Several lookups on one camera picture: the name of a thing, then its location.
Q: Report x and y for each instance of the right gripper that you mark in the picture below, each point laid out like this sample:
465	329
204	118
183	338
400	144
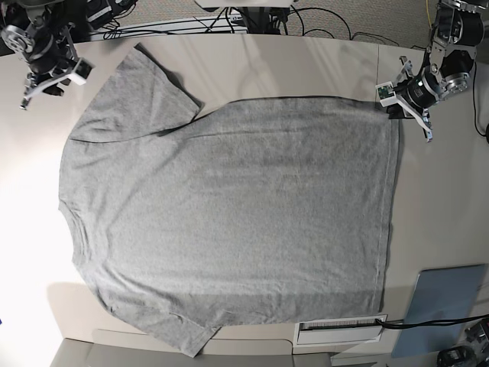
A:
50	62

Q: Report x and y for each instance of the blue-grey board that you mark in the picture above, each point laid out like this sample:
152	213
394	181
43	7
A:
439	294

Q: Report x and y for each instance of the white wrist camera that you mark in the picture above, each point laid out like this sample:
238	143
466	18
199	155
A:
386	94
81	71

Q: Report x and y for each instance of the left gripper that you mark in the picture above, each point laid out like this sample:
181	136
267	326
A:
417	94

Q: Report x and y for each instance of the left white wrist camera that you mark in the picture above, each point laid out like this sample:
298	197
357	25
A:
386	94

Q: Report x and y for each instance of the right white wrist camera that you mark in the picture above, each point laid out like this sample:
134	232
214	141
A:
81	71

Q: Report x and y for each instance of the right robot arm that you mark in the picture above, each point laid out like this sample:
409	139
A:
21	19

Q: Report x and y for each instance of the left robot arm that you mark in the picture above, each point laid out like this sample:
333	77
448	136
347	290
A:
447	66

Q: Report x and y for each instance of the black device on floor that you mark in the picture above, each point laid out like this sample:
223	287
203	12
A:
459	356

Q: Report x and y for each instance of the grey T-shirt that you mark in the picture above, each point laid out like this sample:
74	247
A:
264	211

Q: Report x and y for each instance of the white cable grommet slot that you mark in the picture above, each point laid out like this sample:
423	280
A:
336	332

